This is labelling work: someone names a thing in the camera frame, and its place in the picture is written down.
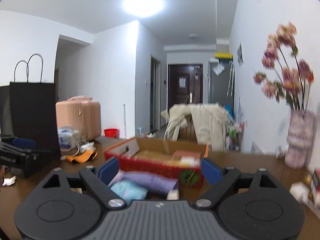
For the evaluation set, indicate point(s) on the wooden chair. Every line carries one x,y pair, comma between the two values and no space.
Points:
188,133

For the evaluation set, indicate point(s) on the black paper shopping bag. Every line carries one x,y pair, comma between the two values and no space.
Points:
33,114

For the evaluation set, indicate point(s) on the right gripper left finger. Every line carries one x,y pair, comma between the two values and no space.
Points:
97,179

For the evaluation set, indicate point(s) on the crumpled white tissue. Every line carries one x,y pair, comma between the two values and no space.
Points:
300,192

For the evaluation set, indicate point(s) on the grey refrigerator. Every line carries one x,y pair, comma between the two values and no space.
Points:
221,83

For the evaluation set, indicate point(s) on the pink artificial flowers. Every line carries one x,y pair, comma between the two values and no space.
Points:
294,77

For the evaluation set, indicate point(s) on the clear plastic wrapped package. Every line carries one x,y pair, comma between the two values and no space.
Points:
68,138

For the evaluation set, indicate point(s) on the white board against wall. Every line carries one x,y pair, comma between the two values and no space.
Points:
255,149

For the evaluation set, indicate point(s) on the red plastic bucket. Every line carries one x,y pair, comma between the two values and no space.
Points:
111,133

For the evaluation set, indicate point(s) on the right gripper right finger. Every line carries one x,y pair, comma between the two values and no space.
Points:
222,181

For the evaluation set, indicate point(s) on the yellow box on refrigerator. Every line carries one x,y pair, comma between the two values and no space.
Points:
223,56

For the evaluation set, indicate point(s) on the round ceiling light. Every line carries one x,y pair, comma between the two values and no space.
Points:
143,8

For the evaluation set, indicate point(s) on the red black small box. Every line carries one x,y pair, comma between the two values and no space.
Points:
315,187

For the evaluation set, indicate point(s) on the red orange cardboard box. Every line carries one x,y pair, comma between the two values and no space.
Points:
179,160

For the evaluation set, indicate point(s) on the beige jacket on chair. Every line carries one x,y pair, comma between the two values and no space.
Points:
210,123

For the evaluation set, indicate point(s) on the pink suitcase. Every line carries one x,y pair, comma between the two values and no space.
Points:
82,114

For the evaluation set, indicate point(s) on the orange black pouch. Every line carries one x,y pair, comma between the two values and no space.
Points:
88,155

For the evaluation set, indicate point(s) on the purple striped cloth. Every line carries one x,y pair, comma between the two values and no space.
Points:
152,182

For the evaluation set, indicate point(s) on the pink textured vase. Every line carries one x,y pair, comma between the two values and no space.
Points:
299,138

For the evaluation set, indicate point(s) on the dark brown entrance door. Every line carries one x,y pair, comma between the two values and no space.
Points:
185,84

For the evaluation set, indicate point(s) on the light blue plush toy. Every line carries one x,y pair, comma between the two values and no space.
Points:
129,191

